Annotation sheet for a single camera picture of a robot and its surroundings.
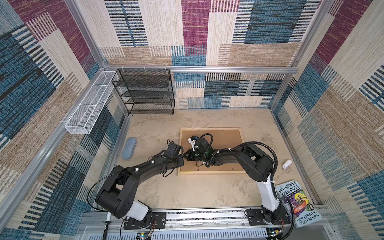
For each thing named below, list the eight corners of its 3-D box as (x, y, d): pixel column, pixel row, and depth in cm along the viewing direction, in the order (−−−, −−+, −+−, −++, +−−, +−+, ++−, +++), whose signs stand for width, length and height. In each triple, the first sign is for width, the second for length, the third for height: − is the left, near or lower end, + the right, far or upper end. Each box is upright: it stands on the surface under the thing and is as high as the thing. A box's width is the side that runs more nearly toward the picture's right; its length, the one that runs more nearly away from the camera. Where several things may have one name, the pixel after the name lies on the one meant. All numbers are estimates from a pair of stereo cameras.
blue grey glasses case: (121, 159, 97) (120, 157, 95) (128, 139, 106) (126, 137, 104) (131, 159, 97) (129, 157, 95) (136, 139, 106) (135, 137, 104)
